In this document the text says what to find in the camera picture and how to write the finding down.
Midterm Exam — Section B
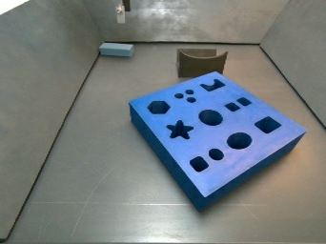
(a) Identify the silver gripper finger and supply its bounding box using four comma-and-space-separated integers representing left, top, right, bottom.
117, 0, 126, 24

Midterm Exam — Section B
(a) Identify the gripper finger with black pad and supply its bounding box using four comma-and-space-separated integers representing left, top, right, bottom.
122, 0, 132, 11

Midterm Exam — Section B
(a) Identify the light blue rectangular block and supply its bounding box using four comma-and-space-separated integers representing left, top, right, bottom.
99, 43, 134, 57

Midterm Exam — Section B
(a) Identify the black curved fixture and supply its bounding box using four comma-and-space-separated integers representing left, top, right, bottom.
177, 49, 229, 77

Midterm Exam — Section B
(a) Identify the blue shape sorting board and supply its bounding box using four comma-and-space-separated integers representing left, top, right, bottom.
130, 71, 307, 211

